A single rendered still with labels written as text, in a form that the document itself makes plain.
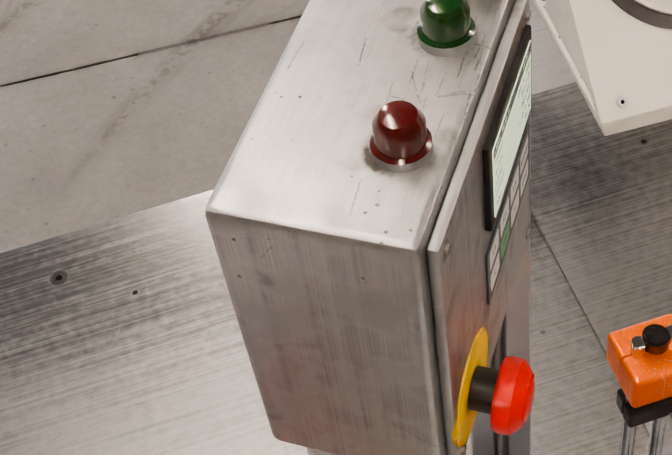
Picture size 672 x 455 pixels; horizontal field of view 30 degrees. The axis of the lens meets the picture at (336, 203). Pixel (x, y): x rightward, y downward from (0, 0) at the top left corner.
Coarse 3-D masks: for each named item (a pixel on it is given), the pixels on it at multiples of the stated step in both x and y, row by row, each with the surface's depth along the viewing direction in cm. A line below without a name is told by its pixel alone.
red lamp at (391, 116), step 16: (384, 112) 50; (400, 112) 50; (416, 112) 50; (384, 128) 50; (400, 128) 50; (416, 128) 50; (384, 144) 50; (400, 144) 50; (416, 144) 50; (432, 144) 51; (384, 160) 51; (400, 160) 51; (416, 160) 51
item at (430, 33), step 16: (432, 0) 55; (448, 0) 54; (464, 0) 55; (432, 16) 54; (448, 16) 54; (464, 16) 54; (432, 32) 55; (448, 32) 54; (464, 32) 55; (432, 48) 55; (448, 48) 55; (464, 48) 55
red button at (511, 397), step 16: (480, 368) 61; (512, 368) 60; (528, 368) 61; (480, 384) 60; (496, 384) 60; (512, 384) 59; (528, 384) 60; (480, 400) 60; (496, 400) 59; (512, 400) 59; (528, 400) 60; (496, 416) 60; (512, 416) 59; (496, 432) 61; (512, 432) 60
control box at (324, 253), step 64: (320, 0) 59; (384, 0) 58; (512, 0) 58; (320, 64) 56; (384, 64) 55; (448, 64) 55; (256, 128) 54; (320, 128) 53; (448, 128) 52; (256, 192) 51; (320, 192) 51; (384, 192) 51; (448, 192) 51; (256, 256) 52; (320, 256) 51; (384, 256) 49; (448, 256) 51; (512, 256) 67; (256, 320) 56; (320, 320) 55; (384, 320) 53; (448, 320) 53; (320, 384) 59; (384, 384) 57; (448, 384) 57; (320, 448) 64; (384, 448) 62; (448, 448) 61
